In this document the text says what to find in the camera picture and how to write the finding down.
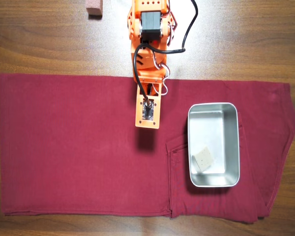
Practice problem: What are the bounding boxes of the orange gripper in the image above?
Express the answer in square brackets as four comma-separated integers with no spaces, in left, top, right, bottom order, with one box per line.
[131,43,170,86]

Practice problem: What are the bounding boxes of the beige cube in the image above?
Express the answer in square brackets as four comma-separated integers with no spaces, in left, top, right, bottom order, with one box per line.
[192,146,213,173]

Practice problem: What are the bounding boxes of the reddish brown block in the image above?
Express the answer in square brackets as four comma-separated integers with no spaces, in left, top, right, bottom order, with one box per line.
[86,0,104,17]

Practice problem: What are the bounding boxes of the maroon cloth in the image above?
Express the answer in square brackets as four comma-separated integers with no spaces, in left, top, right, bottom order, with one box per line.
[0,73,295,224]

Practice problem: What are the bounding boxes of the rectangular metal tray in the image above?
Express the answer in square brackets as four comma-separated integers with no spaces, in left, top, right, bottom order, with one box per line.
[187,102,241,188]

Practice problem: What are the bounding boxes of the white and red servo wires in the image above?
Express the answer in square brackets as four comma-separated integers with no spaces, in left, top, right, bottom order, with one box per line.
[152,14,178,97]

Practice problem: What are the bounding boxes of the black camera circuit board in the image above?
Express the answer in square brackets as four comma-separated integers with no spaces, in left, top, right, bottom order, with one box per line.
[142,97,155,122]

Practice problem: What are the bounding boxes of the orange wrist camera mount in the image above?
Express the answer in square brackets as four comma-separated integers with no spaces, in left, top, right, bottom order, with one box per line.
[134,82,162,130]

